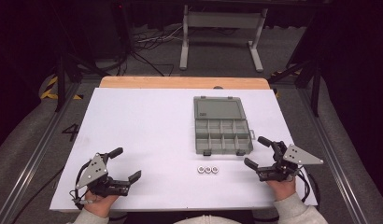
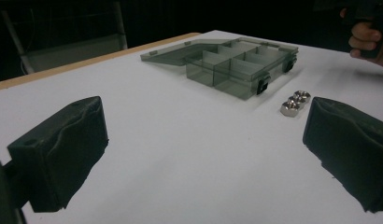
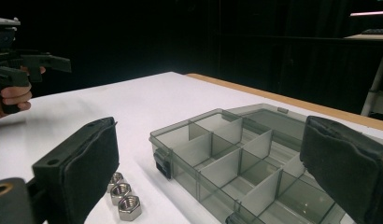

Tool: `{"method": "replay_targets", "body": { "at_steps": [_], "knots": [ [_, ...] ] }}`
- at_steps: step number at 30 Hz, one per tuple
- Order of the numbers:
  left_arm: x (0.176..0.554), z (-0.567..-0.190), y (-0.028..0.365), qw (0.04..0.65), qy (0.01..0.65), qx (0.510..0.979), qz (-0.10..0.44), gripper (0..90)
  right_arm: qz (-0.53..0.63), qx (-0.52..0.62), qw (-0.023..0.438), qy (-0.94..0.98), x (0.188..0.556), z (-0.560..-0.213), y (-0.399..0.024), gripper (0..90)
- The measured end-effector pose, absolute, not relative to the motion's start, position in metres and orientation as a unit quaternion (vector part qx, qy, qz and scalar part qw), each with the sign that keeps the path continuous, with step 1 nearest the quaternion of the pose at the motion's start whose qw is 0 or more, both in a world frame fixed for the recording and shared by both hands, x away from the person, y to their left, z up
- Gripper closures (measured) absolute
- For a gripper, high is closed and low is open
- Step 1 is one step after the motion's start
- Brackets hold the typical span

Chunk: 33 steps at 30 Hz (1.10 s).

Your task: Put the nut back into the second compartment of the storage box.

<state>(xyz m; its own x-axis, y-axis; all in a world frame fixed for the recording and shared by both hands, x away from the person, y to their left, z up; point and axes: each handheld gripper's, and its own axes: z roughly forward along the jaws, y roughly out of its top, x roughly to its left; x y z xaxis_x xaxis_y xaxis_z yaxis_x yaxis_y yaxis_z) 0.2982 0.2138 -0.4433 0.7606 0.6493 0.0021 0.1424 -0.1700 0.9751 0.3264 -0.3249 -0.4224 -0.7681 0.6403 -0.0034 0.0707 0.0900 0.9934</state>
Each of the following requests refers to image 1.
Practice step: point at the person's left hand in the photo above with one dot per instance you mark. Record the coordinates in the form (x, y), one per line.
(100, 203)

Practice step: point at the person's grey clothed torso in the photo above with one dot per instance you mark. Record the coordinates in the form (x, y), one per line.
(208, 220)

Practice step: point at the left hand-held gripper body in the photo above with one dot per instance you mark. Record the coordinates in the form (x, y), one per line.
(94, 170)

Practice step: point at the white metal stand frame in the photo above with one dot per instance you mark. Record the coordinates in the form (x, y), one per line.
(224, 20)

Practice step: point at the aluminium floor rail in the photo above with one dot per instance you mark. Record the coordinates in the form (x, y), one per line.
(34, 149)
(333, 149)

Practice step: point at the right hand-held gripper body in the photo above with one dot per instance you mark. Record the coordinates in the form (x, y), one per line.
(297, 155)

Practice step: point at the black tripod stand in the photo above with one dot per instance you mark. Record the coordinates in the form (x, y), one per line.
(61, 81)

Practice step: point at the person's right hand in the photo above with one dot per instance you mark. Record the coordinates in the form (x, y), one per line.
(283, 188)

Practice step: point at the grey plastic compartment box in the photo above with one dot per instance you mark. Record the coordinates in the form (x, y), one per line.
(219, 109)

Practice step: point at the yellow black hazard tape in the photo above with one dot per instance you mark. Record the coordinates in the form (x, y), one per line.
(51, 82)

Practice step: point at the black metal stand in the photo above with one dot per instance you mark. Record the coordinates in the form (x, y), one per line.
(315, 90)

